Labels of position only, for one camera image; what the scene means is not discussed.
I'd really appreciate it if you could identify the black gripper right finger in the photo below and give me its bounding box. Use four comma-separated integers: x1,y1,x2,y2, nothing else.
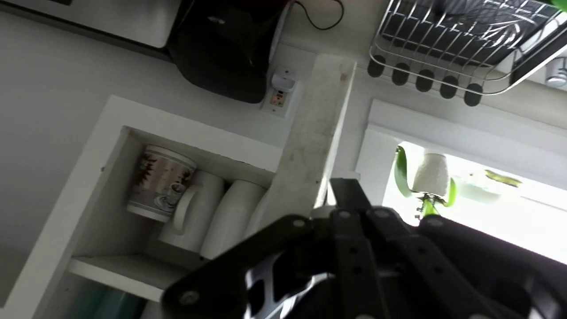
328,177,533,319

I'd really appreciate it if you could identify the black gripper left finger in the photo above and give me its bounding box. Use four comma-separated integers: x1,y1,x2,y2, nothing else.
161,214,330,319

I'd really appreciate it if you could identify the printed mug in cabinet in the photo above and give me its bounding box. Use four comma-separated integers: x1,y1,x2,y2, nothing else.
126,145,197,221

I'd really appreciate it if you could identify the window frame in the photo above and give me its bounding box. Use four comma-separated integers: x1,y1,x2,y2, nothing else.
356,99,567,262

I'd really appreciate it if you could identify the metal dish rack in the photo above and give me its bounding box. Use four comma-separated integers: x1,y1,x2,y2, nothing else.
367,0,567,106

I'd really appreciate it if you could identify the black electric kettle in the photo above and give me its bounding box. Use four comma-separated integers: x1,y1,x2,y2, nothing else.
167,0,289,103

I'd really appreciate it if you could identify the white cup in cabinet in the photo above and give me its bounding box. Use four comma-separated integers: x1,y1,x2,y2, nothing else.
200,181,264,259

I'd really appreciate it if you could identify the green sponge on sill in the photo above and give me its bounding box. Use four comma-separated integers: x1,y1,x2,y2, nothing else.
484,170,521,190

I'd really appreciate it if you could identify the white wall cabinet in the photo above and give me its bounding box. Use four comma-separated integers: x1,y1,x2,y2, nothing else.
0,97,282,319

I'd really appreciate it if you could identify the white mug in cabinet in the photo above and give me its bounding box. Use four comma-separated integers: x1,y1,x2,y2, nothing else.
158,170,225,252

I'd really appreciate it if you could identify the white glass cabinet door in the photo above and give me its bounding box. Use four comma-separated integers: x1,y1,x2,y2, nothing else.
250,53,356,229

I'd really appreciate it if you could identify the white stove top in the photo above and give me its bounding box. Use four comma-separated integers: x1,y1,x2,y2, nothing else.
4,0,183,48

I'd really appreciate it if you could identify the potted orchid plant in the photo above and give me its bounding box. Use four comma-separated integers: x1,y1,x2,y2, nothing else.
395,145,457,218

